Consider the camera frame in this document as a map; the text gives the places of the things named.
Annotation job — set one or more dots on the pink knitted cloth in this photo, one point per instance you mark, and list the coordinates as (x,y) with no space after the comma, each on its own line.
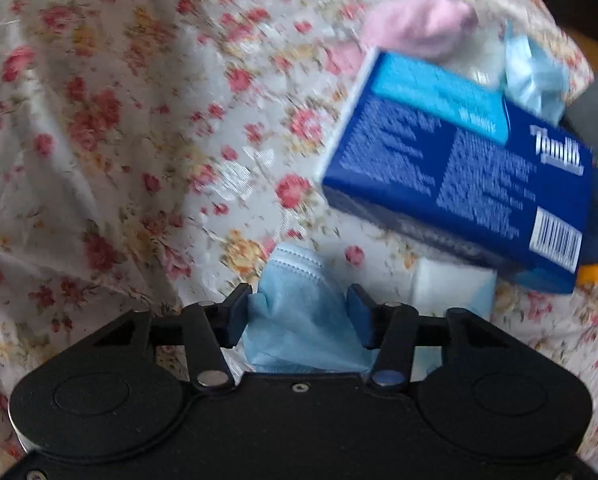
(419,25)

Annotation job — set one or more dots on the blue tissue pack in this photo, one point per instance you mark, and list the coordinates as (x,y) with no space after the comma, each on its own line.
(459,185)

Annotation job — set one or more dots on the blue face mask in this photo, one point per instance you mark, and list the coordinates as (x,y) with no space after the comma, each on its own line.
(299,320)
(534,75)

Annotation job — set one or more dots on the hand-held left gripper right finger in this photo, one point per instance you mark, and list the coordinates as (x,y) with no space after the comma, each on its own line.
(359,320)

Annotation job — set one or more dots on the white tissue packet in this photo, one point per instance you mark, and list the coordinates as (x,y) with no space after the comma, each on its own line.
(454,287)

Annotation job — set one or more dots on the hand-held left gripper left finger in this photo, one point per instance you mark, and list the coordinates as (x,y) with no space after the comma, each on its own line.
(239,315)

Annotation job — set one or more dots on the long black box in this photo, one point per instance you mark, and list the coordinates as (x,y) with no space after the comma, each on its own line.
(594,105)

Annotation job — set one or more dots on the floral printed tablecloth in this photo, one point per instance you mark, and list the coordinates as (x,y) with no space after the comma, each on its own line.
(104,160)

